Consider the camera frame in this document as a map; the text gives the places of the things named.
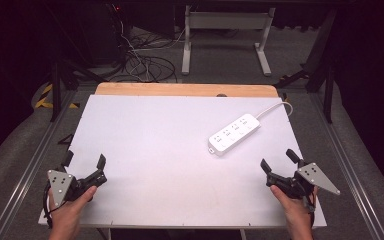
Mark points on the person's left hand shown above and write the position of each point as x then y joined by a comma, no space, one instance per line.
68,213

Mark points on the white power strip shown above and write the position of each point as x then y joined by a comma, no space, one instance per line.
234,133

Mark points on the yellow black hazard tape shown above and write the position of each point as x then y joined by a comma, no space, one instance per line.
51,98

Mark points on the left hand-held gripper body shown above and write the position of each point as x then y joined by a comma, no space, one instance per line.
65,186

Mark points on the black metal stand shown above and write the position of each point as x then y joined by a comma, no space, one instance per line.
316,66
63,80

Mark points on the white metal stand frame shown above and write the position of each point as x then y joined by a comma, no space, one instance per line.
226,36

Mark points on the dark equipment cabinet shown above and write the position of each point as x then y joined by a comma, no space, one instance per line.
96,31

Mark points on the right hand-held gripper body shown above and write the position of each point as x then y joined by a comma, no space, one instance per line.
305,181

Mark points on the wooden board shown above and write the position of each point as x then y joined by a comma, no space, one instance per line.
186,90

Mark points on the person's right hand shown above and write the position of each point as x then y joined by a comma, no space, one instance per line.
293,213

